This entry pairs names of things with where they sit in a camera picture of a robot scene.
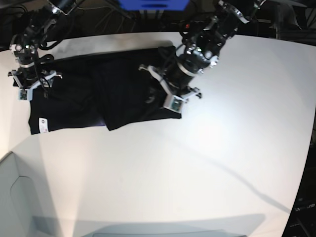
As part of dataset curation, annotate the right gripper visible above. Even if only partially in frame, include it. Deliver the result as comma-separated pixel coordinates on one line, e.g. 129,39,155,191
14,70,56,95

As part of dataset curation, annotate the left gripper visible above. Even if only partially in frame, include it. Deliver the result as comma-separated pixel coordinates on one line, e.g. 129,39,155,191
158,58,198,97

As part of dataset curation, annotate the black T-shirt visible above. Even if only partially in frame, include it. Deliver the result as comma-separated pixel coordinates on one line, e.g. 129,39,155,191
28,46,182,134

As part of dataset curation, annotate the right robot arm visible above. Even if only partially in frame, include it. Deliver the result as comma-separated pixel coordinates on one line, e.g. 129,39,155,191
8,0,82,101

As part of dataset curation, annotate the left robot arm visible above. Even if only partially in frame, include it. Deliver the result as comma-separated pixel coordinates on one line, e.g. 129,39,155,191
158,0,264,96

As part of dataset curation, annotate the black power strip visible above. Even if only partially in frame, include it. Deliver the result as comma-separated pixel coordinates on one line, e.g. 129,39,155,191
169,21,198,33

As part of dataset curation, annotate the blue plastic box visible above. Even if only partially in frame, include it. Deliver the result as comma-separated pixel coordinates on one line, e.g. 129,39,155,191
119,0,190,11

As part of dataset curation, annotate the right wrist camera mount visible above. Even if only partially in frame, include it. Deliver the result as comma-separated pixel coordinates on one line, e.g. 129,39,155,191
7,69,63,101

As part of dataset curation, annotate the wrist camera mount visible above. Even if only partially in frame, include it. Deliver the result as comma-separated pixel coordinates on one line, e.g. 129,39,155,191
138,64,202,114
7,69,63,101

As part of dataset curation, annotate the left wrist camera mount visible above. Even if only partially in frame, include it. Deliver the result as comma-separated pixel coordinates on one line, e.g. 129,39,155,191
138,64,202,114

